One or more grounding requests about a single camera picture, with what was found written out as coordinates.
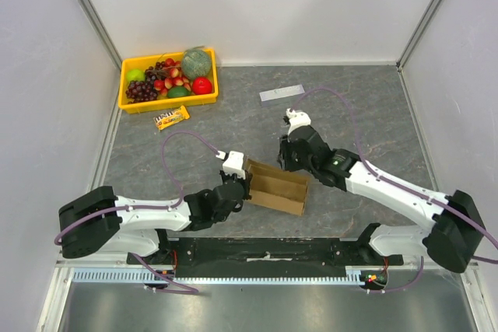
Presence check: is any yellow plastic bin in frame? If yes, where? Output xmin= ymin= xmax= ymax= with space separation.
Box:
xmin=117 ymin=47 xmax=219 ymax=114

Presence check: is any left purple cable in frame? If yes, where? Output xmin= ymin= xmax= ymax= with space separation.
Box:
xmin=53 ymin=131 xmax=225 ymax=295

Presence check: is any brown cardboard box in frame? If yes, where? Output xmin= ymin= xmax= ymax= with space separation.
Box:
xmin=245 ymin=159 xmax=309 ymax=216

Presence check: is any purple cable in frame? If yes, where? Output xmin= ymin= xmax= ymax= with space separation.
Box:
xmin=53 ymin=131 xmax=225 ymax=295
xmin=289 ymin=88 xmax=498 ymax=295

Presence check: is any yellow candy packet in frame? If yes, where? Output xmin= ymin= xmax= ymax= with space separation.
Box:
xmin=154 ymin=106 xmax=190 ymax=131

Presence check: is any dark purple grape bunch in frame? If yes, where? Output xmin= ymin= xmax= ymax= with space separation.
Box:
xmin=125 ymin=80 xmax=158 ymax=103

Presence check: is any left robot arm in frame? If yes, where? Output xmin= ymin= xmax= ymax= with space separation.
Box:
xmin=54 ymin=170 xmax=252 ymax=264

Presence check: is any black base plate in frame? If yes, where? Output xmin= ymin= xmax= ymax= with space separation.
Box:
xmin=143 ymin=237 xmax=403 ymax=270

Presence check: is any green apple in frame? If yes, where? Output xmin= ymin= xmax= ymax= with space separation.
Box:
xmin=125 ymin=68 xmax=146 ymax=82

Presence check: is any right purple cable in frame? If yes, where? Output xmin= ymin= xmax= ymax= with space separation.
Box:
xmin=289 ymin=88 xmax=498 ymax=295

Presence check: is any slotted cable duct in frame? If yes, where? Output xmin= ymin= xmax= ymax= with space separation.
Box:
xmin=72 ymin=267 xmax=387 ymax=286

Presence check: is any green netted melon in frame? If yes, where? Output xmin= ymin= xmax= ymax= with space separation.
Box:
xmin=181 ymin=48 xmax=212 ymax=80

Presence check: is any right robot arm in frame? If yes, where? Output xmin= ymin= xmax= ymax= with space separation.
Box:
xmin=278 ymin=125 xmax=484 ymax=273

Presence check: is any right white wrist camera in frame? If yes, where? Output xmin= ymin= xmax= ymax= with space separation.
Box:
xmin=283 ymin=108 xmax=311 ymax=135

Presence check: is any grey slim carton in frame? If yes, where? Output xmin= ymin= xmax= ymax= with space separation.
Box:
xmin=259 ymin=85 xmax=305 ymax=105

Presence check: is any red apple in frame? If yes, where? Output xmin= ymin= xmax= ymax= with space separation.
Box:
xmin=192 ymin=77 xmax=213 ymax=95

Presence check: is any green avocado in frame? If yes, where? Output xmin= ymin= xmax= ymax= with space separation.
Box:
xmin=167 ymin=86 xmax=191 ymax=99

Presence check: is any red cherry cluster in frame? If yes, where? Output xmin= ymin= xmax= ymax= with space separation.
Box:
xmin=145 ymin=58 xmax=191 ymax=96

